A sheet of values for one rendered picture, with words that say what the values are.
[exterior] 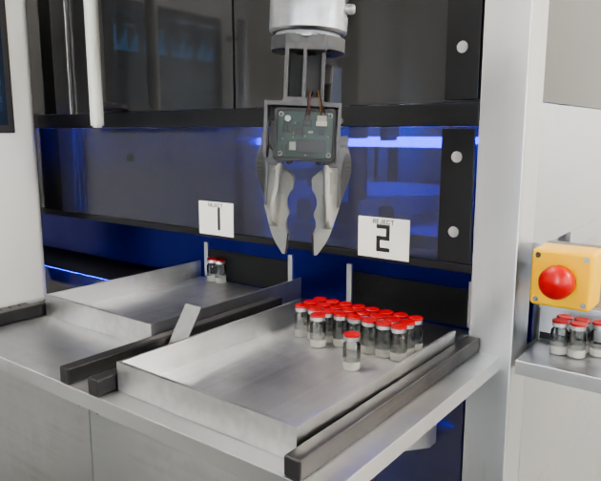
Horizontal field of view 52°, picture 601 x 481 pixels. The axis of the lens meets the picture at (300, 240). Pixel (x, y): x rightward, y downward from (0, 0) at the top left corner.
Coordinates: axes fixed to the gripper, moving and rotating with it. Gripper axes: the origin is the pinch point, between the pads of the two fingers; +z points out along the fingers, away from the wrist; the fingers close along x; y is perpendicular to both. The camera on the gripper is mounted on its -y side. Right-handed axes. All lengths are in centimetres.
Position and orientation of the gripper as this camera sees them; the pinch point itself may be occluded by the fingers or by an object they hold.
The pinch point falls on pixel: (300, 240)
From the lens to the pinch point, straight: 65.1
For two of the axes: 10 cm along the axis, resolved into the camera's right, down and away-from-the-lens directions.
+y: -0.5, 1.5, -9.9
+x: 10.0, 0.5, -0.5
